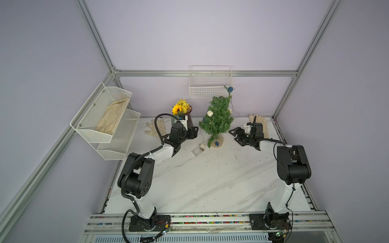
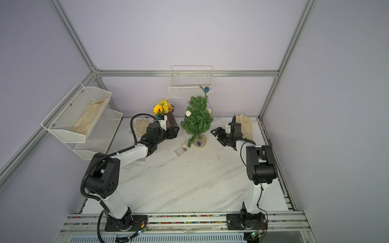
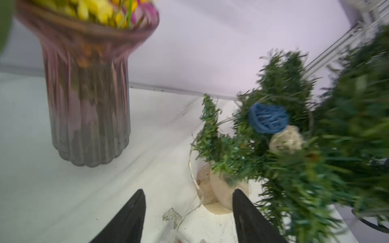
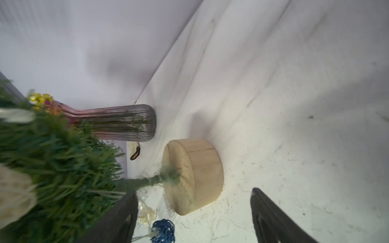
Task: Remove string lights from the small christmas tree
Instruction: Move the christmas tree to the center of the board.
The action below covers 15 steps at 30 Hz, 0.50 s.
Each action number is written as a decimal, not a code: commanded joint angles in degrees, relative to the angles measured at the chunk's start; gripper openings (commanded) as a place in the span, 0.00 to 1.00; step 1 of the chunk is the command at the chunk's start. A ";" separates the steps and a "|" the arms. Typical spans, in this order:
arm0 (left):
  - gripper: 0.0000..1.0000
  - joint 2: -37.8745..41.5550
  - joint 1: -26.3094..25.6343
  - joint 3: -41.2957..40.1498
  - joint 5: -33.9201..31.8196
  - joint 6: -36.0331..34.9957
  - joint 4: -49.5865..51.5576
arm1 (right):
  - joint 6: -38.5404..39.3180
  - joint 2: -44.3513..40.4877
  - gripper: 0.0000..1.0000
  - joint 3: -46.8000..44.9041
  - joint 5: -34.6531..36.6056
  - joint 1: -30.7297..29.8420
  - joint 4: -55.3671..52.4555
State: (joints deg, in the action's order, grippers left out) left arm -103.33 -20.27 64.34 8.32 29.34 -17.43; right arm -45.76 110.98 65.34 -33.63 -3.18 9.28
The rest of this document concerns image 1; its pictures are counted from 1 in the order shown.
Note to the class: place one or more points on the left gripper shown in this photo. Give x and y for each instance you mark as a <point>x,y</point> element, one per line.
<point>192,133</point>

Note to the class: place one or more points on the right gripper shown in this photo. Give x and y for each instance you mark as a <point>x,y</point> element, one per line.
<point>237,129</point>

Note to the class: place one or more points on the small green christmas tree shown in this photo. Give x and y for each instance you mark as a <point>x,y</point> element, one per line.
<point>217,118</point>

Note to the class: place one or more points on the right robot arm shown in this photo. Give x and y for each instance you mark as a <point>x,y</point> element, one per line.
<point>293,170</point>

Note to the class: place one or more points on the clear battery box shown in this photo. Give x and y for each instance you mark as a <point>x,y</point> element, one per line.
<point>198,150</point>

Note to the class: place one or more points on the white rattan ball ornament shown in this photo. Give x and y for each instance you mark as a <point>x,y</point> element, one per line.
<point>210,113</point>

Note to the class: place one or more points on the yellow flowers in vase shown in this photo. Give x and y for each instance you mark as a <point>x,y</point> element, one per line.
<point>182,110</point>

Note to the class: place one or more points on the cream glove right table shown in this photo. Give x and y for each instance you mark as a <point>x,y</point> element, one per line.
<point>261,120</point>

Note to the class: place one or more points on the cream glove table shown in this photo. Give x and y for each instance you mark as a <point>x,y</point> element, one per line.
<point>261,120</point>
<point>153,127</point>

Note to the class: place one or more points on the cream glove left table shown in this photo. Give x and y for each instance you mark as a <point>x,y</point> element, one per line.
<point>153,127</point>

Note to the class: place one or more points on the white mesh lower shelf bin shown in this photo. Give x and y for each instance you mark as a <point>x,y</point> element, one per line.
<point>122,138</point>

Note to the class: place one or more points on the white mesh shelf bin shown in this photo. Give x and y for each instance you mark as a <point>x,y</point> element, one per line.
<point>122,138</point>
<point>88,121</point>

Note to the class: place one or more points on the cream glove in bin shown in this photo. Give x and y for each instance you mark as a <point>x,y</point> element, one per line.
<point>111,117</point>

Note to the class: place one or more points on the white mesh upper shelf bin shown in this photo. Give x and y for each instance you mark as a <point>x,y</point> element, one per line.
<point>88,121</point>

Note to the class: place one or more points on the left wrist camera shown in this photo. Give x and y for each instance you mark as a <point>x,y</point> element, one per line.
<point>183,123</point>

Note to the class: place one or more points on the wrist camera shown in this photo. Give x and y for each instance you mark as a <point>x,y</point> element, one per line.
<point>248,128</point>
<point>183,123</point>

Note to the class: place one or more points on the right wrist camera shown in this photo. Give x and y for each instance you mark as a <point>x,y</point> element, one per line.
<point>248,128</point>

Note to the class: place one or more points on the white wire wall basket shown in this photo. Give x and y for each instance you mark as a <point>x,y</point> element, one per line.
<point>208,81</point>

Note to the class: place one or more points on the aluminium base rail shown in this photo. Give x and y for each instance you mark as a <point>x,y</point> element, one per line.
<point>216,222</point>

